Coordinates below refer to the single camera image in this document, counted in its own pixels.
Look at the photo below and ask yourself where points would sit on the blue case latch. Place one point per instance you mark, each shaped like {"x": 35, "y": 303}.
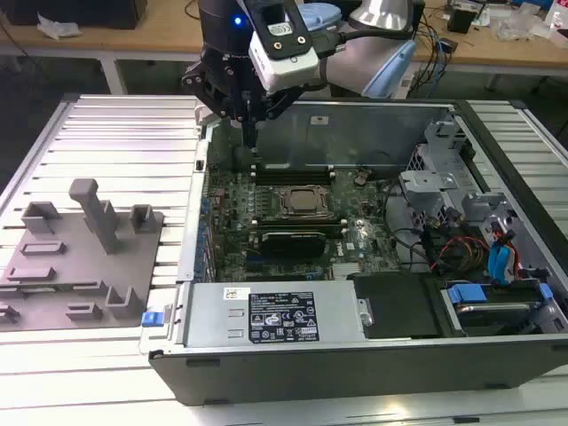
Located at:
{"x": 152, "y": 319}

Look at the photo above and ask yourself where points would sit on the silver heat sink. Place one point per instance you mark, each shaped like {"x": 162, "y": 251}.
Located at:
{"x": 345, "y": 271}

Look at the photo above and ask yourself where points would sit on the small black box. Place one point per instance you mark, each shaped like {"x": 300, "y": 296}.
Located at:
{"x": 461, "y": 20}

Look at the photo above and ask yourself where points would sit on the clear plastic bag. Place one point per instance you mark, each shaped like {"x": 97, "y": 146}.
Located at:
{"x": 523, "y": 24}

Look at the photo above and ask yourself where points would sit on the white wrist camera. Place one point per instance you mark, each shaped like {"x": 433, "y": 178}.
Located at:
{"x": 284, "y": 57}

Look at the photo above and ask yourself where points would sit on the large black box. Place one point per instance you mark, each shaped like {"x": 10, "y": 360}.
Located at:
{"x": 75, "y": 11}

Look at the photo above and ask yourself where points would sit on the coin cell battery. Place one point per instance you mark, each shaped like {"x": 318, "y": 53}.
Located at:
{"x": 360, "y": 180}

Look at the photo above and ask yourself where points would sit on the crumpled white paper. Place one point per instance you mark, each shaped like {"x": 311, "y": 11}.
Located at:
{"x": 57, "y": 26}

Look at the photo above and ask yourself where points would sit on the wooden desk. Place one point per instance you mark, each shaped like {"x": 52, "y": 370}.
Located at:
{"x": 155, "y": 31}

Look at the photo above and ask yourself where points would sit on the grey metal drive cage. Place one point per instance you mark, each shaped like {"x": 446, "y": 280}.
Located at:
{"x": 426, "y": 184}

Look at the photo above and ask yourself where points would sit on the grey power supply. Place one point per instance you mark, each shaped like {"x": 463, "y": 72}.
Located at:
{"x": 213, "y": 319}

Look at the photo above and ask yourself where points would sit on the grey parts rack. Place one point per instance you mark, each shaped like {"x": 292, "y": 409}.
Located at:
{"x": 89, "y": 275}

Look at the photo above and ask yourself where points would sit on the black RAM slot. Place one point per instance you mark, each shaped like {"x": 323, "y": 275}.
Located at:
{"x": 293, "y": 176}
{"x": 297, "y": 220}
{"x": 297, "y": 226}

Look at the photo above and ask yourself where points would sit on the small black adapter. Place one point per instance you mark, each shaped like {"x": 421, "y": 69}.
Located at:
{"x": 449, "y": 45}

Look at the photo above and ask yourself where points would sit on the black graphics card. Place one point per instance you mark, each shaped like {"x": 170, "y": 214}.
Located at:
{"x": 290, "y": 244}

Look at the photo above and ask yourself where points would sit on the CPU socket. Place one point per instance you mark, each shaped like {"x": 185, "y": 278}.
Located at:
{"x": 332, "y": 202}

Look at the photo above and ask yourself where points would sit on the black plastic shroud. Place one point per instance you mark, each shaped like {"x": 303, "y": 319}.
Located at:
{"x": 395, "y": 306}

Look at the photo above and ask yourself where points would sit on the open black PC case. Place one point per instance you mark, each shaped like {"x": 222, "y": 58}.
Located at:
{"x": 355, "y": 373}

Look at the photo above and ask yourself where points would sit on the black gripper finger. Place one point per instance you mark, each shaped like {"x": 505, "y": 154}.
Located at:
{"x": 199, "y": 77}
{"x": 279, "y": 104}

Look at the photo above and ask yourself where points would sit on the red and white box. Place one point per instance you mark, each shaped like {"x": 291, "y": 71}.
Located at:
{"x": 560, "y": 22}

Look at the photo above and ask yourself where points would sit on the green motherboard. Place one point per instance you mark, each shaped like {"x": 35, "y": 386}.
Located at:
{"x": 377, "y": 253}

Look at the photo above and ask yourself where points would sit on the silver CPU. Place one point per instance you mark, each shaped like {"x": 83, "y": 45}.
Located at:
{"x": 305, "y": 199}

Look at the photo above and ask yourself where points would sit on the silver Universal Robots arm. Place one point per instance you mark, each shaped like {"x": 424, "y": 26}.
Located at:
{"x": 350, "y": 62}

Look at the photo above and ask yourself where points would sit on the hard disk in blue carrier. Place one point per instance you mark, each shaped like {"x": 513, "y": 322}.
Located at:
{"x": 488, "y": 310}

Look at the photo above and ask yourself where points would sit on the green RAM stick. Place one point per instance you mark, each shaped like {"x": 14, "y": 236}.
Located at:
{"x": 295, "y": 167}

